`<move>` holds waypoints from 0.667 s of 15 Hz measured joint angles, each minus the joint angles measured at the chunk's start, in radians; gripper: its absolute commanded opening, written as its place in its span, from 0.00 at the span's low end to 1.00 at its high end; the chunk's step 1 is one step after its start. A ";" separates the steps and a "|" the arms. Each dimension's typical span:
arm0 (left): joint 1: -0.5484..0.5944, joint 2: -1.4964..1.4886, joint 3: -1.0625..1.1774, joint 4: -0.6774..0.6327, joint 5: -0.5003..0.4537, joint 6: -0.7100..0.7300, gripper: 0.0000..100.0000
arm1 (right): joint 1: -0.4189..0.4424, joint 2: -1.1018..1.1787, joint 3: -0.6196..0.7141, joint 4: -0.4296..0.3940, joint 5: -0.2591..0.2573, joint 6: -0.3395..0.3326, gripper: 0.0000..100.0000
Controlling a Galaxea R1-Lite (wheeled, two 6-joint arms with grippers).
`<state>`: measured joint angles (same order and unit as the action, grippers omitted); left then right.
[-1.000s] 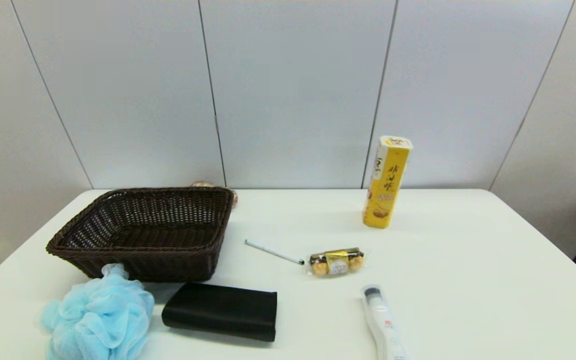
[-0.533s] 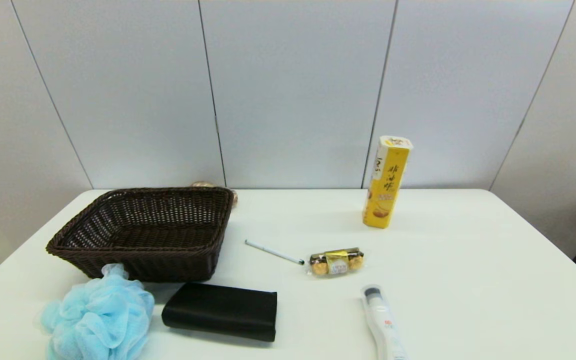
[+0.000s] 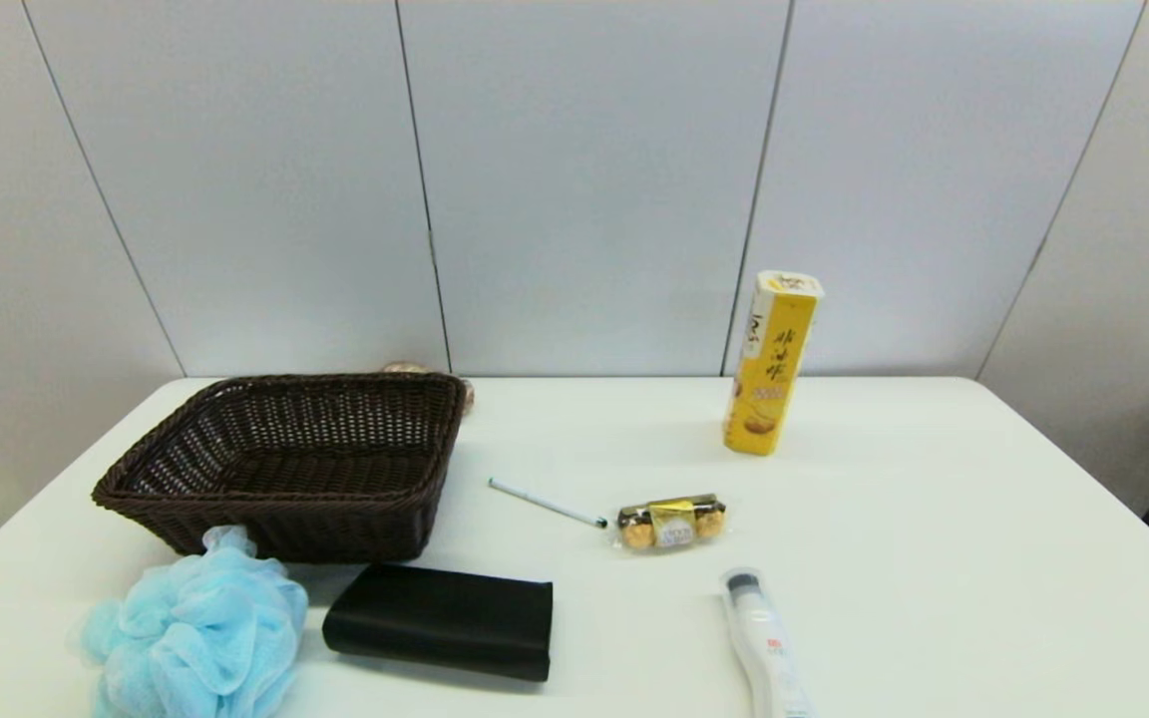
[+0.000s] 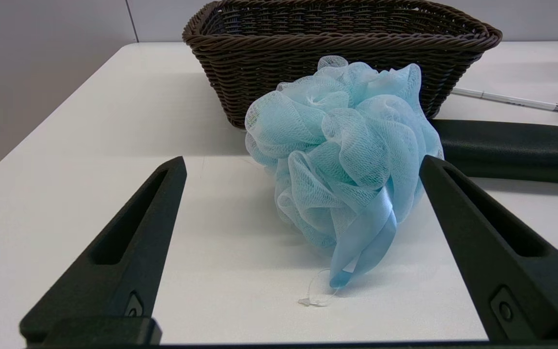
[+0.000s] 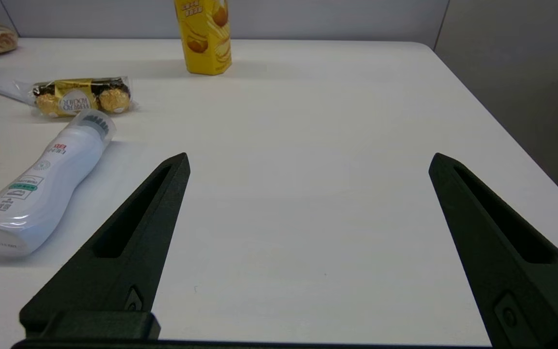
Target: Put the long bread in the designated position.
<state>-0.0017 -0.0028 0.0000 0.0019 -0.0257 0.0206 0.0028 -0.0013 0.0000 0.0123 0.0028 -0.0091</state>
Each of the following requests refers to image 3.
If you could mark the beige seashell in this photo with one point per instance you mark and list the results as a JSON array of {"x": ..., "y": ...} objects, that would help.
[{"x": 470, "y": 392}]

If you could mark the white pen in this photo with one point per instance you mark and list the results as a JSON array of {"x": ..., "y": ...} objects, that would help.
[{"x": 545, "y": 505}]

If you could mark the gold chocolate balls pack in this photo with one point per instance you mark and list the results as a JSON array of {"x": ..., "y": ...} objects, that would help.
[{"x": 672, "y": 523}]

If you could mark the tall yellow snack box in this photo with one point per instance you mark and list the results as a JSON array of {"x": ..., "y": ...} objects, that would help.
[{"x": 769, "y": 349}]

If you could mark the black rectangular pouch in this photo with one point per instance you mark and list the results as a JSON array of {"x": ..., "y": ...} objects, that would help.
[{"x": 435, "y": 623}]

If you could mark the dark brown wicker basket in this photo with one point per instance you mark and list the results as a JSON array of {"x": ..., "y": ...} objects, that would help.
[{"x": 285, "y": 469}]

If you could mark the white plastic bottle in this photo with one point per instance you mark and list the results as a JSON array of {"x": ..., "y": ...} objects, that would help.
[{"x": 769, "y": 648}]

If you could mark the light blue bath loofah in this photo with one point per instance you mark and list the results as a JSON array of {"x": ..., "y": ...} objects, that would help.
[{"x": 195, "y": 628}]

